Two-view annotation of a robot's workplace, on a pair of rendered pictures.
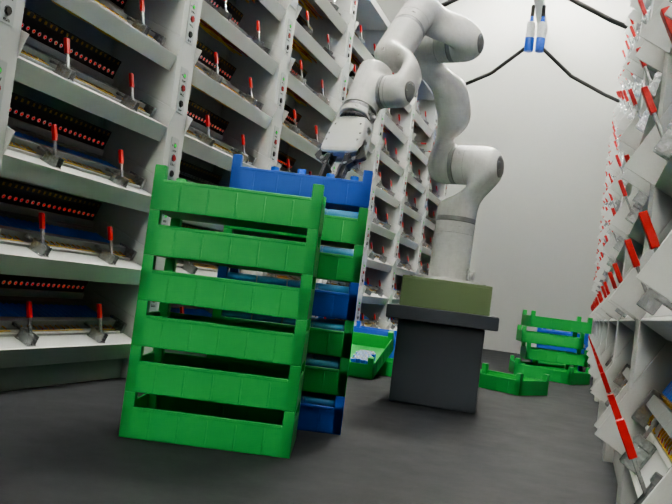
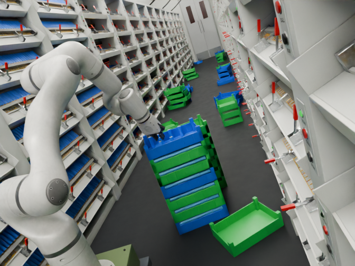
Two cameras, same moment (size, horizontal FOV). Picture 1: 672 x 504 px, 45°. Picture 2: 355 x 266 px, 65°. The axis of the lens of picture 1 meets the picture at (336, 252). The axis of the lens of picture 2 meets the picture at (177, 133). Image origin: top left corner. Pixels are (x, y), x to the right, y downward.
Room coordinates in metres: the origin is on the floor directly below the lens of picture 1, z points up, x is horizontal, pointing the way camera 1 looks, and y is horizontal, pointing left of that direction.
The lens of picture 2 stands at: (3.26, 0.05, 0.99)
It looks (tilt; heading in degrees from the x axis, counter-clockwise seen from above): 18 degrees down; 177
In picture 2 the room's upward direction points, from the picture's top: 20 degrees counter-clockwise
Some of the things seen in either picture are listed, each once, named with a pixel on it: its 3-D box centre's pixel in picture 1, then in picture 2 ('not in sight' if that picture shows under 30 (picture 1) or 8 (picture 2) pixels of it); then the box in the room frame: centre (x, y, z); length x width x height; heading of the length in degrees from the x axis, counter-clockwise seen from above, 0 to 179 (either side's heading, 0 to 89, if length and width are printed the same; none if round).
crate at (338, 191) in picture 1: (303, 186); (171, 138); (1.83, 0.09, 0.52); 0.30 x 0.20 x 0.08; 89
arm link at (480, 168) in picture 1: (470, 184); (35, 211); (2.47, -0.38, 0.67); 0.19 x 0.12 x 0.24; 59
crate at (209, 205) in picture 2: (280, 364); (194, 198); (1.83, 0.09, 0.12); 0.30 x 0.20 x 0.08; 89
